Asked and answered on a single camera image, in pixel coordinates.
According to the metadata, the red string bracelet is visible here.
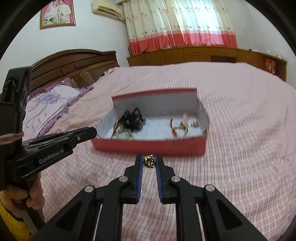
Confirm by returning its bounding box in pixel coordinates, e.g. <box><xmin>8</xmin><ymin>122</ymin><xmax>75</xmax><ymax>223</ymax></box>
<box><xmin>169</xmin><ymin>118</ymin><xmax>189</xmax><ymax>137</ymax></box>

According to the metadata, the purple floral pillow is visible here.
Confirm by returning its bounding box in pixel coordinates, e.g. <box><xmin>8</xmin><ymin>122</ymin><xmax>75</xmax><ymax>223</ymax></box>
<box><xmin>22</xmin><ymin>77</ymin><xmax>94</xmax><ymax>142</ymax></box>

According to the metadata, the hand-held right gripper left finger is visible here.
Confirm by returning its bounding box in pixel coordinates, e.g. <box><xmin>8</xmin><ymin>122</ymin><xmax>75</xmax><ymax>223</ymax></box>
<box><xmin>30</xmin><ymin>154</ymin><xmax>144</xmax><ymax>241</ymax></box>

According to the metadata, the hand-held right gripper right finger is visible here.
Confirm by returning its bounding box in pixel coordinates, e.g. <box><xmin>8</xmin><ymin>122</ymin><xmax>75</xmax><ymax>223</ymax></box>
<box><xmin>155</xmin><ymin>154</ymin><xmax>269</xmax><ymax>241</ymax></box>

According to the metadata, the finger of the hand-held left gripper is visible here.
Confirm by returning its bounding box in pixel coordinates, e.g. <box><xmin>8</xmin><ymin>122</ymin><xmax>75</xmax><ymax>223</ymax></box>
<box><xmin>28</xmin><ymin>128</ymin><xmax>98</xmax><ymax>155</ymax></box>
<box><xmin>23</xmin><ymin>126</ymin><xmax>93</xmax><ymax>146</ymax></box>

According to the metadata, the person's left forearm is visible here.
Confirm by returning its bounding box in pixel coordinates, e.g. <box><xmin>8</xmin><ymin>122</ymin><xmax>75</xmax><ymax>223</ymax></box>
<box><xmin>0</xmin><ymin>198</ymin><xmax>31</xmax><ymax>241</ymax></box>

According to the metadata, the black bow hair clip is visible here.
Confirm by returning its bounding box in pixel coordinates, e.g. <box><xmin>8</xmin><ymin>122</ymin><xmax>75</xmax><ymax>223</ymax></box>
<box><xmin>116</xmin><ymin>107</ymin><xmax>147</xmax><ymax>131</ymax></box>

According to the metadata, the framed wall photo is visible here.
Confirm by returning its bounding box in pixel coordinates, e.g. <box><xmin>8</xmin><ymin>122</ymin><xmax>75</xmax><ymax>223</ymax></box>
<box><xmin>39</xmin><ymin>0</ymin><xmax>76</xmax><ymax>29</ymax></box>

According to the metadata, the red gift box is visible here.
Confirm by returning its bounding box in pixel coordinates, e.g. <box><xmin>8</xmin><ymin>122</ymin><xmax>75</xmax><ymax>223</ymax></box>
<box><xmin>265</xmin><ymin>58</ymin><xmax>277</xmax><ymax>74</ymax></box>

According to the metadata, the wall air conditioner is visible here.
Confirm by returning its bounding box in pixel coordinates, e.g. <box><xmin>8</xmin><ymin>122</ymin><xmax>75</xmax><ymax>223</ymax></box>
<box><xmin>90</xmin><ymin>0</ymin><xmax>123</xmax><ymax>20</ymax></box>

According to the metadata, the wooden headboard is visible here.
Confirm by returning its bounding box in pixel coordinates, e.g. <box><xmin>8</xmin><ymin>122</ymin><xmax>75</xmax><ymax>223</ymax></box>
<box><xmin>30</xmin><ymin>49</ymin><xmax>120</xmax><ymax>93</ymax></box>

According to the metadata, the long wooden cabinet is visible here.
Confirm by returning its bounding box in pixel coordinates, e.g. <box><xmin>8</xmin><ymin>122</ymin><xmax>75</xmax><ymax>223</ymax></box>
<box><xmin>127</xmin><ymin>46</ymin><xmax>287</xmax><ymax>82</ymax></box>

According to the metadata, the pink checkered bed sheet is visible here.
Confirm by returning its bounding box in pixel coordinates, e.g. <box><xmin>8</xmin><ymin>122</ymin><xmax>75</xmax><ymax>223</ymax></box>
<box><xmin>22</xmin><ymin>61</ymin><xmax>296</xmax><ymax>241</ymax></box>

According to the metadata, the multicolour braided string bracelet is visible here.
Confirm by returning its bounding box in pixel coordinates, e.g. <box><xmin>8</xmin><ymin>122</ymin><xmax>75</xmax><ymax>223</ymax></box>
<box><xmin>110</xmin><ymin>119</ymin><xmax>125</xmax><ymax>139</ymax></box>

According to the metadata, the pale jade bead bracelet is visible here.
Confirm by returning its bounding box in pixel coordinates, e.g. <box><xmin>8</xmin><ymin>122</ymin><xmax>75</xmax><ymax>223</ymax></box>
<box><xmin>117</xmin><ymin>130</ymin><xmax>135</xmax><ymax>140</ymax></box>

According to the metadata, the person's left hand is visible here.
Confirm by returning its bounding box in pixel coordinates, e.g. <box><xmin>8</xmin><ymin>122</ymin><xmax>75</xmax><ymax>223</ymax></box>
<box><xmin>0</xmin><ymin>172</ymin><xmax>46</xmax><ymax>210</ymax></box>

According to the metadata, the gold pendant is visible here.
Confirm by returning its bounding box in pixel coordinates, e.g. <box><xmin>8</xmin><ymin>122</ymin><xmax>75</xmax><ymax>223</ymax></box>
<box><xmin>143</xmin><ymin>154</ymin><xmax>157</xmax><ymax>169</ymax></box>

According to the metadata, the red cardboard box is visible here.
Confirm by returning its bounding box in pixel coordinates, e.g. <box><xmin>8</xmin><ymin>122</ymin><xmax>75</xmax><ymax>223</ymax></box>
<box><xmin>91</xmin><ymin>88</ymin><xmax>211</xmax><ymax>156</ymax></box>

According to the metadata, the white and red curtain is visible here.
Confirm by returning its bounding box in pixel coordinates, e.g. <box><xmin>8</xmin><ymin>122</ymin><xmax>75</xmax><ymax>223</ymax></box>
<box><xmin>122</xmin><ymin>0</ymin><xmax>238</xmax><ymax>56</ymax></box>

